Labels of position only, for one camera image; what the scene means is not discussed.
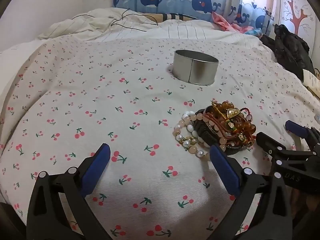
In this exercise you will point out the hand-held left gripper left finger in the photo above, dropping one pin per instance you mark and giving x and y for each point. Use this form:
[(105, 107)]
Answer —
[(97, 166)]

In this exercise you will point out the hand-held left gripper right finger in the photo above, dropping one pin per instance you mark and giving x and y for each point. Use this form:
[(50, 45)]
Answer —
[(225, 171)]

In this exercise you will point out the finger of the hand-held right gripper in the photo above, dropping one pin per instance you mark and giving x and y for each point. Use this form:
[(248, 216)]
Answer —
[(266, 142), (296, 128)]

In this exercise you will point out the round metal tin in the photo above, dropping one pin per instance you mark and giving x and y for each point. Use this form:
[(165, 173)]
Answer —
[(195, 70)]

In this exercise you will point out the paper shopping bag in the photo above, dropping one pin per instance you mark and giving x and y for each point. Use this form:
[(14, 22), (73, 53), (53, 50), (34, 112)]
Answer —
[(311, 80)]

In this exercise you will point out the cherry print bedsheet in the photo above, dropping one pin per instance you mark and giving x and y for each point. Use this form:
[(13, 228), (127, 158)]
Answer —
[(100, 105)]

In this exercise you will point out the black jacket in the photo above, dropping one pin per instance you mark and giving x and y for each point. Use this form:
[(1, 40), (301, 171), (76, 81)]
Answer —
[(290, 50)]

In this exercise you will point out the light blue cloth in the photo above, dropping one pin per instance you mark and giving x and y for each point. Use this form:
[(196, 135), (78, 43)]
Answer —
[(253, 32)]

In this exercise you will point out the pink cloth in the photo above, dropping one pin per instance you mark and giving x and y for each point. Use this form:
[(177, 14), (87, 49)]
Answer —
[(222, 21)]

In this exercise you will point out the white striped duvet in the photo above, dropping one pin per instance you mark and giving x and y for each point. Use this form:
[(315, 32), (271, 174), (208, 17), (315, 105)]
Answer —
[(187, 30)]

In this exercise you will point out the striped pillow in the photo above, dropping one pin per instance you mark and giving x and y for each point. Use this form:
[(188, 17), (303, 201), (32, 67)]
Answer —
[(175, 16)]

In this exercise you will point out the red tree wall sticker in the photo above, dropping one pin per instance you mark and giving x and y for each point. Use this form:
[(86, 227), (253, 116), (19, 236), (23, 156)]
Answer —
[(297, 17)]

